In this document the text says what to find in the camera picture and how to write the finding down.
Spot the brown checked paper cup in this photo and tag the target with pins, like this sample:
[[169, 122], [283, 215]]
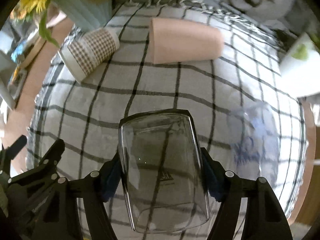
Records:
[[84, 55]]

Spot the green potted plant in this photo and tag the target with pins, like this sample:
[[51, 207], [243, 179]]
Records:
[[306, 44]]

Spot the white plant pot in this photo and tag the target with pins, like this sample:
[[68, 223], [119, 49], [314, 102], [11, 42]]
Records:
[[300, 78]]

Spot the sunflower bouquet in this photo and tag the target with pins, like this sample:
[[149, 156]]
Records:
[[27, 10]]

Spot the clear blue patterned glass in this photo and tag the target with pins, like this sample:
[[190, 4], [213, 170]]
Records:
[[254, 142]]

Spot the smoky grey glass cup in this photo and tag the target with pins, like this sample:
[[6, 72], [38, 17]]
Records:
[[162, 172]]

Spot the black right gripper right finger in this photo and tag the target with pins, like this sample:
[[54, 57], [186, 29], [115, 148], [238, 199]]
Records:
[[264, 217]]

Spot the grey checked tablecloth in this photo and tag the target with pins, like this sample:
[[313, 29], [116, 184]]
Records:
[[86, 115]]

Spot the pink cup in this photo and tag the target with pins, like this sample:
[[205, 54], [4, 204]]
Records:
[[173, 40]]

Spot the ribbed green vase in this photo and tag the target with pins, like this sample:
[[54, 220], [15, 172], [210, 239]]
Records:
[[88, 15]]

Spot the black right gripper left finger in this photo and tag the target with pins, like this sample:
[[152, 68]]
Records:
[[44, 205]]

